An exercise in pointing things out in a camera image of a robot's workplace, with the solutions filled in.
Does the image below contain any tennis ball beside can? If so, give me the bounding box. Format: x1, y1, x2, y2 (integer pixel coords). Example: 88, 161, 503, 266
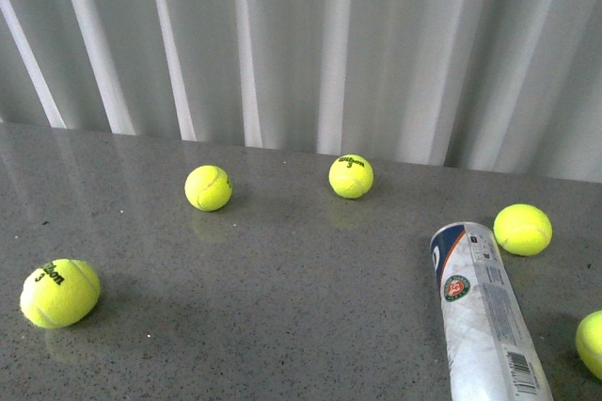
493, 203, 553, 256

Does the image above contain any tennis ball right edge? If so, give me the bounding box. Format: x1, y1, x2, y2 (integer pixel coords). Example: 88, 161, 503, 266
576, 311, 602, 379

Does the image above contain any tennis ball Wilson far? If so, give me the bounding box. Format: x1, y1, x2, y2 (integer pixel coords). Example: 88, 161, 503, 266
328, 154, 374, 200

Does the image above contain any tennis ball middle left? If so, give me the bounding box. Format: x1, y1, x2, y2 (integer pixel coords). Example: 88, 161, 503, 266
184, 165, 232, 212

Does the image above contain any white Wilson tennis can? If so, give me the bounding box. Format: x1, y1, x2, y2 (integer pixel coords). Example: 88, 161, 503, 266
430, 222, 553, 400

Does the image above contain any tennis ball near left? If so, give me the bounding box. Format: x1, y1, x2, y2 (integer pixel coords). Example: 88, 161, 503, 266
20, 259, 102, 329

